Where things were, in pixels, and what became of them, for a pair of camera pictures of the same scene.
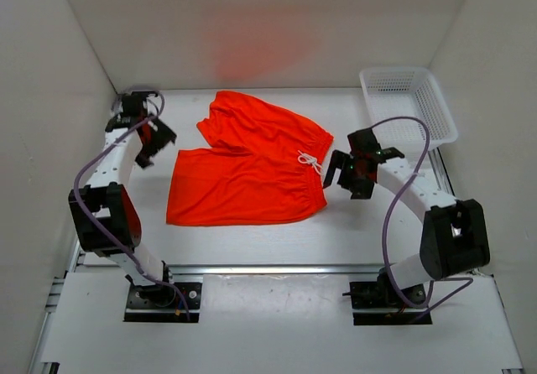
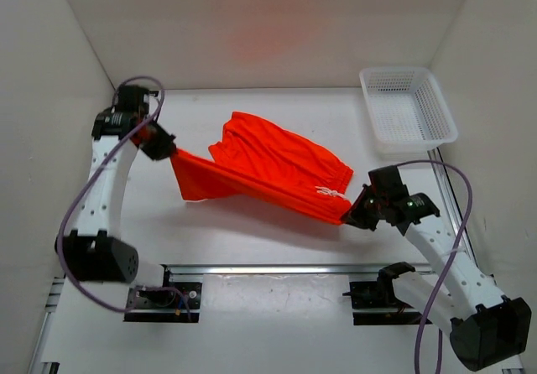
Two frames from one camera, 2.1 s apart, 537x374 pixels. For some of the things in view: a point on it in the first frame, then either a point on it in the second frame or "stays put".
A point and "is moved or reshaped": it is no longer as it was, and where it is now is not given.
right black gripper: (341, 160) to (356, 215)
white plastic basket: (391, 93) stays put
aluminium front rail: (238, 269) stays put
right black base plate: (380, 303) stays put
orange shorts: (262, 163) is moved or reshaped
